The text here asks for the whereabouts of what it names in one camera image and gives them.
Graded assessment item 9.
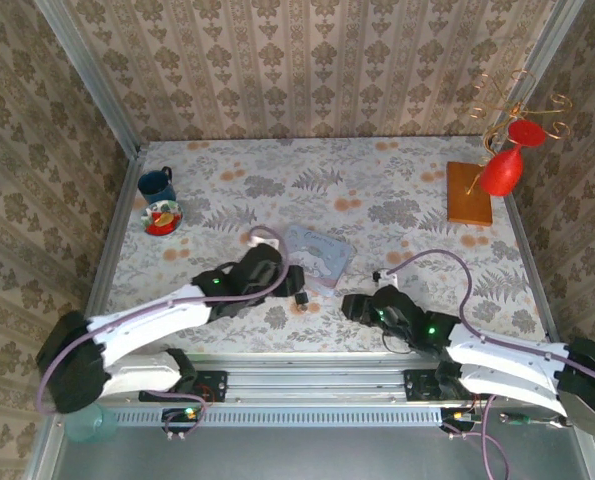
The translucent green plastic cup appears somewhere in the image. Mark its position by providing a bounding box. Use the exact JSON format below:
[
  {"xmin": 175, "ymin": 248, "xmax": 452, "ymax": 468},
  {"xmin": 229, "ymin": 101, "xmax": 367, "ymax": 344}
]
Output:
[{"xmin": 65, "ymin": 402, "xmax": 119, "ymax": 444}]

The grey metal base sheet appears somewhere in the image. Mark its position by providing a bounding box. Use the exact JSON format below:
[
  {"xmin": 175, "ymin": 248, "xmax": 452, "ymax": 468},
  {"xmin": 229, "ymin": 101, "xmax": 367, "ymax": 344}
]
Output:
[{"xmin": 24, "ymin": 394, "xmax": 595, "ymax": 480}]

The red plastic goblet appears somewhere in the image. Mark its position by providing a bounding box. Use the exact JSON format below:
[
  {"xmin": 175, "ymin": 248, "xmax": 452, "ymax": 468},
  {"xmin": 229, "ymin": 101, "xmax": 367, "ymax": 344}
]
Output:
[{"xmin": 478, "ymin": 118, "xmax": 547, "ymax": 197}]

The aluminium corner post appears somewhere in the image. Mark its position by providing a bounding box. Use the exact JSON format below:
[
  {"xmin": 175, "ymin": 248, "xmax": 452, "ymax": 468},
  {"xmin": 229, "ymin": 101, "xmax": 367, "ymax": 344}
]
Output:
[
  {"xmin": 34, "ymin": 0, "xmax": 143, "ymax": 157},
  {"xmin": 504, "ymin": 0, "xmax": 586, "ymax": 124}
]

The thin black wire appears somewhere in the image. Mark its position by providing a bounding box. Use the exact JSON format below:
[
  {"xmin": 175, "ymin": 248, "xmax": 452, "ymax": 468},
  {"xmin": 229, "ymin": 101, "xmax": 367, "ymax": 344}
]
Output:
[{"xmin": 380, "ymin": 327, "xmax": 413, "ymax": 355}]

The small circuit board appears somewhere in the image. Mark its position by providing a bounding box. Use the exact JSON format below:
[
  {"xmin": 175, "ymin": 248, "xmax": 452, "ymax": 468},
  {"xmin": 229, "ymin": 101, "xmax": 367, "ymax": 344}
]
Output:
[
  {"xmin": 161, "ymin": 407, "xmax": 203, "ymax": 425},
  {"xmin": 440, "ymin": 408, "xmax": 478, "ymax": 432}
]

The dark blue enamel mug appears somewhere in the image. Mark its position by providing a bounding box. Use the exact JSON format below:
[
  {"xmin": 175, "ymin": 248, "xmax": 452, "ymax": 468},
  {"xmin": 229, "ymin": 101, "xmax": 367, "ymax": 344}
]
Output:
[{"xmin": 136, "ymin": 165, "xmax": 177, "ymax": 205}]

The floral table cover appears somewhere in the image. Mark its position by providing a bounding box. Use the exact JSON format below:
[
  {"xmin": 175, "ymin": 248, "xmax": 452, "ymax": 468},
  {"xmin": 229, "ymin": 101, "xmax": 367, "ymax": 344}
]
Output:
[{"xmin": 96, "ymin": 135, "xmax": 551, "ymax": 354}]

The gold wire rack wooden base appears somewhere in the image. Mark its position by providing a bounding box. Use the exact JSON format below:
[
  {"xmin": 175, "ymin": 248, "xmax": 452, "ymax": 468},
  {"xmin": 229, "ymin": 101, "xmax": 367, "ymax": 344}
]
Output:
[{"xmin": 445, "ymin": 68, "xmax": 574, "ymax": 227}]

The aluminium side rail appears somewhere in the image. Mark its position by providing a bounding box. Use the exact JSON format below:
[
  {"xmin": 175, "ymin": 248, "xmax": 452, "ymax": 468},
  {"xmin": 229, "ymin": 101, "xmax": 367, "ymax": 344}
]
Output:
[
  {"xmin": 70, "ymin": 149, "xmax": 147, "ymax": 366},
  {"xmin": 504, "ymin": 192, "xmax": 569, "ymax": 351}
]

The slotted grey cable duct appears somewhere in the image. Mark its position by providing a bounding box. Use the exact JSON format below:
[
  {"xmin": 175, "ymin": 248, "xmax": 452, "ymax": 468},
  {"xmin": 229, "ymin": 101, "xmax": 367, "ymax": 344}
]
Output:
[{"xmin": 111, "ymin": 406, "xmax": 444, "ymax": 428}]

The light blue cartoon tin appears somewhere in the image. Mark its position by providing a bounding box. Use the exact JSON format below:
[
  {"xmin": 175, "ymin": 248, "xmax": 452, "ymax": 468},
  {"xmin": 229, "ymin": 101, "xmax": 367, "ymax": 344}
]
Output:
[{"xmin": 282, "ymin": 224, "xmax": 357, "ymax": 297}]

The aluminium front rail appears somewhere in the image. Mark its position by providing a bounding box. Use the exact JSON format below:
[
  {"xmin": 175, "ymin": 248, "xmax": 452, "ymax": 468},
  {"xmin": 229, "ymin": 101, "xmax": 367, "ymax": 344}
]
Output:
[{"xmin": 51, "ymin": 352, "xmax": 593, "ymax": 406}]

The purple cable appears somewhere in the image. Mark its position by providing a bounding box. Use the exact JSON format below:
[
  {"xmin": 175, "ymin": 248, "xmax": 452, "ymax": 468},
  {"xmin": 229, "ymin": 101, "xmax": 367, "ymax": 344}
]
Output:
[
  {"xmin": 479, "ymin": 394, "xmax": 509, "ymax": 480},
  {"xmin": 146, "ymin": 389, "xmax": 209, "ymax": 441},
  {"xmin": 35, "ymin": 225, "xmax": 291, "ymax": 414},
  {"xmin": 371, "ymin": 248, "xmax": 595, "ymax": 394}
]

